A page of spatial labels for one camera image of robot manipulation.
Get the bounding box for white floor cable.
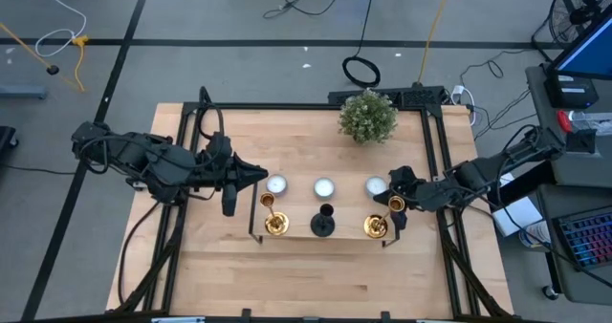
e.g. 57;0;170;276
33;0;88;59

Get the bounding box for clear plastic bag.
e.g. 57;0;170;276
571;110;612;137

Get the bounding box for black camera cable loop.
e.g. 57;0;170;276
197;101;227;143

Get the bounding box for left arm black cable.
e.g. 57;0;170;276
117;199;166;308

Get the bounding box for thin black floor cable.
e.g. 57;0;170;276
0;163;77;176

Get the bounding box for red handled tool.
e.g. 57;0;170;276
556;109;574;135

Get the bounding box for purple patterned candle tin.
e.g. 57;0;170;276
265;173;289;198

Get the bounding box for yellow plug cord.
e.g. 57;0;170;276
70;34;91;94

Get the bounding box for small black printer box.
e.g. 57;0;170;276
543;73;600;110

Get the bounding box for yellow hanging cable black ball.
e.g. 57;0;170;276
0;21;82;91

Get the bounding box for computer monitor blue screen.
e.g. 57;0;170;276
546;5;612;82

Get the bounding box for yellow power cord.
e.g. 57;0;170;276
417;0;454;88

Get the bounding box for blue floral candle tin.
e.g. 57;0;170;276
313;176;337;202

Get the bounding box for wooden riser shelf black legs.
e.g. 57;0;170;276
247;163;402;248

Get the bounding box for black floor fan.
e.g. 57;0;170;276
546;0;612;48

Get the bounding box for grey side cart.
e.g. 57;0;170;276
524;63;612;189

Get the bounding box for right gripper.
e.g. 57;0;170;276
372;164;461;232

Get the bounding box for grey desk foot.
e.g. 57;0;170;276
0;86;49;99

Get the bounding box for black desk holder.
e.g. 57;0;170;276
566;129;598;155

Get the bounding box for RGB backlit keyboard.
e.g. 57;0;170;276
553;206;612;272

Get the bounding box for coiled black floor cable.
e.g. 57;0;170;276
340;0;383;89

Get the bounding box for black caster base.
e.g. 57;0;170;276
0;125;20;153

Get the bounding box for potted green artificial plant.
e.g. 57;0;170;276
337;88;400;145

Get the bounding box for gold candlestick holder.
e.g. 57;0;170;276
258;191;291;237
362;195;406;240

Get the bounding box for black candlestick holder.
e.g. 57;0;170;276
309;203;337;239

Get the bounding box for silver bracket strip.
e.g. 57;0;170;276
150;315;207;323

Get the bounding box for white flat box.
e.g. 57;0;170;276
492;196;545;238

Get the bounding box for white power adapter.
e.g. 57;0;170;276
450;83;478;127

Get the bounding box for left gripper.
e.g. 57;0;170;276
193;131;270;218

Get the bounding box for dark grey desk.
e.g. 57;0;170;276
537;183;612;306

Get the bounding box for black perforated box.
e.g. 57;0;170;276
327;84;449;108

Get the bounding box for red leaf candle tin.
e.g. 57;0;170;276
364;175;388;199

